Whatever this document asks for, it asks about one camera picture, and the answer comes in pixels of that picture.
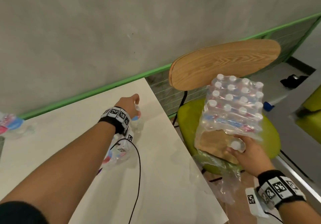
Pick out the white table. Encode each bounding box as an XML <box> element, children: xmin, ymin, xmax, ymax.
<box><xmin>0</xmin><ymin>77</ymin><xmax>229</xmax><ymax>224</ymax></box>

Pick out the person's black shirt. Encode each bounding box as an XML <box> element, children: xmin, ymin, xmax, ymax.
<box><xmin>0</xmin><ymin>201</ymin><xmax>48</xmax><ymax>224</ymax></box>

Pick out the wooden-backed green seat chair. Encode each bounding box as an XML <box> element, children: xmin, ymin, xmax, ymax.
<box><xmin>168</xmin><ymin>39</ymin><xmax>314</xmax><ymax>182</ymax></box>

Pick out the green metal mesh fence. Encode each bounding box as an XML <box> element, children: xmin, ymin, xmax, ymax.
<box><xmin>19</xmin><ymin>13</ymin><xmax>321</xmax><ymax>121</ymax></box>

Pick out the person's right forearm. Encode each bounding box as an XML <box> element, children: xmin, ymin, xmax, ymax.
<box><xmin>281</xmin><ymin>199</ymin><xmax>321</xmax><ymax>224</ymax></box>

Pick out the thin black cable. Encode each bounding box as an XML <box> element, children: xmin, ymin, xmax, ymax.
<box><xmin>96</xmin><ymin>137</ymin><xmax>142</xmax><ymax>224</ymax></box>
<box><xmin>264</xmin><ymin>211</ymin><xmax>284</xmax><ymax>224</ymax></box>

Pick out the person's right hand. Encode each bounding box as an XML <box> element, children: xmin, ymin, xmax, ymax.
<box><xmin>227</xmin><ymin>135</ymin><xmax>275</xmax><ymax>178</ymax></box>

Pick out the person's left forearm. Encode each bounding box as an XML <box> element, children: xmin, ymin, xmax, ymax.
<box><xmin>0</xmin><ymin>122</ymin><xmax>117</xmax><ymax>224</ymax></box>

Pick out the person's left hand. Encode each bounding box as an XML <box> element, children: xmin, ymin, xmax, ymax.
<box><xmin>115</xmin><ymin>93</ymin><xmax>140</xmax><ymax>119</ymax></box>

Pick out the black floor object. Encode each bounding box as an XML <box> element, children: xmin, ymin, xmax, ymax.
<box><xmin>280</xmin><ymin>74</ymin><xmax>309</xmax><ymax>89</ymax></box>

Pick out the brown cardboard sheet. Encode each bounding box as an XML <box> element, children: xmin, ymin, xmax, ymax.
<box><xmin>194</xmin><ymin>130</ymin><xmax>240</xmax><ymax>165</ymax></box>

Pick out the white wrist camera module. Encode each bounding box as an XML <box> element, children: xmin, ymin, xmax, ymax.
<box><xmin>245</xmin><ymin>187</ymin><xmax>269</xmax><ymax>218</ymax></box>
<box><xmin>113</xmin><ymin>130</ymin><xmax>135</xmax><ymax>156</ymax></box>

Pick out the green upholstered sofa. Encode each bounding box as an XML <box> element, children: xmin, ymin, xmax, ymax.
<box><xmin>295</xmin><ymin>84</ymin><xmax>321</xmax><ymax>138</ymax></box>

